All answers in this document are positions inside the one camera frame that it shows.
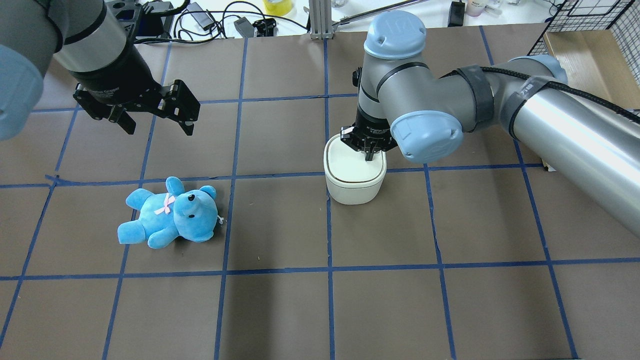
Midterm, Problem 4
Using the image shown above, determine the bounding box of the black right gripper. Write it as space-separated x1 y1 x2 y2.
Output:
340 112 398 162

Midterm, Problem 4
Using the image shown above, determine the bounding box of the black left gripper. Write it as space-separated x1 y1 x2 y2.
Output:
73 45 201 136

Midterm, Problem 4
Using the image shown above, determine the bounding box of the white square trash can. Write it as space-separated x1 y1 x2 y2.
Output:
323 134 387 205

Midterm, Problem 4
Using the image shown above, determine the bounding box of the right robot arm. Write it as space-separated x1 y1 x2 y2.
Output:
338 10 640 235

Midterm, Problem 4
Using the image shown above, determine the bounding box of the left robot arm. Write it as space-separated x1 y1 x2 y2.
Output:
0 0 201 141

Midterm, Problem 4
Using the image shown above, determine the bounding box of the blue teddy bear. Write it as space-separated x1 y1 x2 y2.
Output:
117 177 224 249

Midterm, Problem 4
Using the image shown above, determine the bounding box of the black power adapter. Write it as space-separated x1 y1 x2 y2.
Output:
447 0 466 28

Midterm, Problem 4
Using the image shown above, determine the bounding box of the yellow tape roll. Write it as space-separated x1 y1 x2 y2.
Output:
263 0 294 17

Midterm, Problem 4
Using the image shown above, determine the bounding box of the white plastic cup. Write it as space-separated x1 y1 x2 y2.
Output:
465 0 489 18

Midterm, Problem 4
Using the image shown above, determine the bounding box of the grid-pattern storage basket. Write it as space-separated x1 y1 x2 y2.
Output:
529 0 639 114

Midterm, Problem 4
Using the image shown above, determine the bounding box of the aluminium frame post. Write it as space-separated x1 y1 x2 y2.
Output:
308 0 335 40

